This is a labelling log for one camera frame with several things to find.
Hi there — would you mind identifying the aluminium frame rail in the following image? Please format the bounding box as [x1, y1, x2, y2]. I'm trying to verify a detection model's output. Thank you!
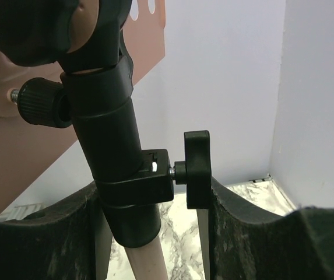
[0, 203, 45, 222]

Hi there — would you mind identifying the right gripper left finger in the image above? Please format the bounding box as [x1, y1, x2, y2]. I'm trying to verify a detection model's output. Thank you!
[0, 183, 112, 279]

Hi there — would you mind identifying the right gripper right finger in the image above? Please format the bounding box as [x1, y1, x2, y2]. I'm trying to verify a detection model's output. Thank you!
[209, 180, 334, 279]

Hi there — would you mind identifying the pink folding music stand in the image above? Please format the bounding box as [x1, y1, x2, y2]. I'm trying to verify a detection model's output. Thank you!
[0, 1, 212, 279]

